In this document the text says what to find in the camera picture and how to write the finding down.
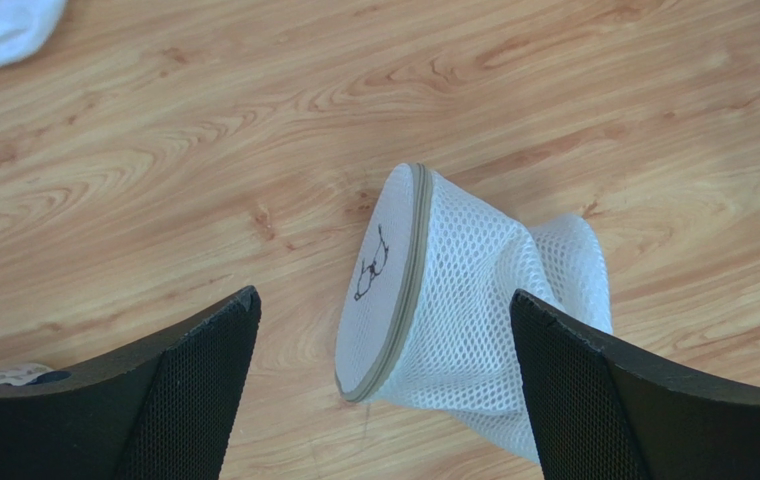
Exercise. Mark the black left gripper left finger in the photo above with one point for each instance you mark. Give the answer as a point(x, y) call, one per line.
point(161, 407)

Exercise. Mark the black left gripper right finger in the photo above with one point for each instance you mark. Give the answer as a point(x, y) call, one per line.
point(602, 408)

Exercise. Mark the white pink-trimmed mesh laundry bag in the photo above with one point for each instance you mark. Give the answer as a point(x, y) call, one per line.
point(25, 26)

